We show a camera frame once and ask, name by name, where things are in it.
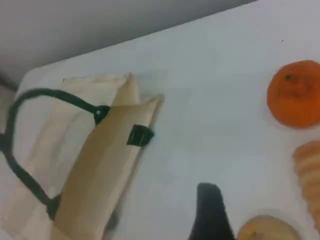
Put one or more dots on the orange squishy toy fruit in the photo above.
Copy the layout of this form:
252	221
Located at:
295	100

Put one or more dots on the ridged toy bread loaf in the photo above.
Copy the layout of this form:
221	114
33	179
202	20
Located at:
308	175

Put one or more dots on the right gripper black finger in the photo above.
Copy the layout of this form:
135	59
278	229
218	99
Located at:
211	215

